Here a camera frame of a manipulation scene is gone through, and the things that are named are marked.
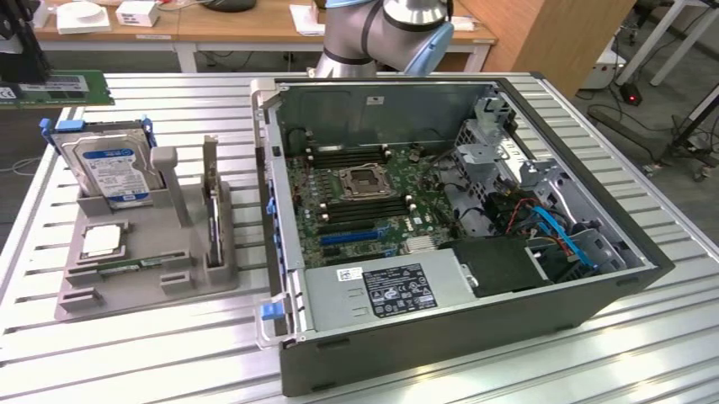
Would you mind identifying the metal CPU socket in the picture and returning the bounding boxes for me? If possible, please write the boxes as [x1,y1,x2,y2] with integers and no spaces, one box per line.
[330,162,398,202]

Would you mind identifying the RAM slot white latches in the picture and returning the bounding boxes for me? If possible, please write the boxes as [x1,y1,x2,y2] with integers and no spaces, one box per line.
[328,207,414,223]
[310,144,386,153]
[324,198,409,213]
[312,152,388,163]

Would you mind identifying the white round-topped device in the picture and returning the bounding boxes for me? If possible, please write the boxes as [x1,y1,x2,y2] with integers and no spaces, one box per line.
[54,1,113,35]

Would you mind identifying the white labelled box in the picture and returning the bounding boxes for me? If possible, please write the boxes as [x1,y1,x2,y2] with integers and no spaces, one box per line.
[114,1,161,29]

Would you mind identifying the black wheeled stand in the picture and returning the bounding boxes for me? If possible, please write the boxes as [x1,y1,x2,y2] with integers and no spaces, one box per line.
[644,83,719,182]

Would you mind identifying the white box with black top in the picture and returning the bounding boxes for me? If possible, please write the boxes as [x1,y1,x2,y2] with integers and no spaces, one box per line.
[0,0,49,29]

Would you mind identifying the green RAM stick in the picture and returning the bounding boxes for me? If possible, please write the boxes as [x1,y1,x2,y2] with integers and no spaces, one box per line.
[97,252,189,277]
[0,70,117,111]

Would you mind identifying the black open PC case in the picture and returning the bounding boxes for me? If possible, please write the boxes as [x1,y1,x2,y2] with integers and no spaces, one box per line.
[249,71,676,399]

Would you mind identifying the graphics card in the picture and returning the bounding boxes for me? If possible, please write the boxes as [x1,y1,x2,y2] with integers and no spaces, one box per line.
[199,134,226,269]

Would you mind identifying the grey parts rack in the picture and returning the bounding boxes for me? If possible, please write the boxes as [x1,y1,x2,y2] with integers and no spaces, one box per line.
[53,134,242,324]

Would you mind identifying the white floor device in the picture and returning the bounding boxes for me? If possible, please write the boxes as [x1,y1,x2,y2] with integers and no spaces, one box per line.
[577,35,628,92]

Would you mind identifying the grey metal disk bay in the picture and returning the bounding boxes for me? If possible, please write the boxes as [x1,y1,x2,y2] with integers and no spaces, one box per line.
[518,159,658,284]

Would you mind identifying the green motherboard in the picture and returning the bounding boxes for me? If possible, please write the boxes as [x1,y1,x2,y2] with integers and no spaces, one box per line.
[285,145,468,269]

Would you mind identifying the blue expansion slot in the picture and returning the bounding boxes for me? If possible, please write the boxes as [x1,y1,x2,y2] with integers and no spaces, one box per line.
[318,229,381,248]

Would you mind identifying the hard disk with blue caddy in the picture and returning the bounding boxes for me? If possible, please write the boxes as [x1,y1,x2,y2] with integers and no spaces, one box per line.
[38,113,162,210]

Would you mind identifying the black plastic shroud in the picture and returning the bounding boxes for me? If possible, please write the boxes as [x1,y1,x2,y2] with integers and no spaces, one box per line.
[452,235,556,299]

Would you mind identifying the grey metal drive cage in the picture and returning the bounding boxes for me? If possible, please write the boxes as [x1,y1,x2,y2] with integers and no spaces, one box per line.
[450,95,534,199]

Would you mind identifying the long black expansion slot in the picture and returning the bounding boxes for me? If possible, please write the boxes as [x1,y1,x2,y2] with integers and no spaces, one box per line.
[324,247,394,264]
[316,218,376,237]

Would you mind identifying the wooden cabinet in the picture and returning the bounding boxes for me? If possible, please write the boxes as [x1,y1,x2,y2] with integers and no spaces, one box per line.
[457,0,638,101]

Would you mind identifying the black power adaptor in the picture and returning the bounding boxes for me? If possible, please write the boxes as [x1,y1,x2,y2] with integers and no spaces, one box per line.
[616,82,644,106]

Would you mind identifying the white table frame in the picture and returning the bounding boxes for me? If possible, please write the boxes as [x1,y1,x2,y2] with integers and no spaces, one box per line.
[614,0,719,88]

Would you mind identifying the white paper stack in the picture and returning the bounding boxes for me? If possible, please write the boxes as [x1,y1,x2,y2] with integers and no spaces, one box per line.
[288,3,328,37]

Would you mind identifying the grey power supply unit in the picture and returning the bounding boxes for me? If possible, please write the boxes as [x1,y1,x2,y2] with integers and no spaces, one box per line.
[289,247,480,334]

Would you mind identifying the black round object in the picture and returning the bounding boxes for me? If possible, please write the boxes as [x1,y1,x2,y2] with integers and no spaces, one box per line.
[201,0,260,13]

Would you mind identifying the blue flat wire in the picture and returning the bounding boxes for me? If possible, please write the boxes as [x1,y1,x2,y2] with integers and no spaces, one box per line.
[530,204,601,271]

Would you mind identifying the silver CPU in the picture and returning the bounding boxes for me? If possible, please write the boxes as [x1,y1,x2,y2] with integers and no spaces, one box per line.
[79,224,129,261]

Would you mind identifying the silver finned heat sink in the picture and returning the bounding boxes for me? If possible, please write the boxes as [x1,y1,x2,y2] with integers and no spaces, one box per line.
[406,237,444,254]

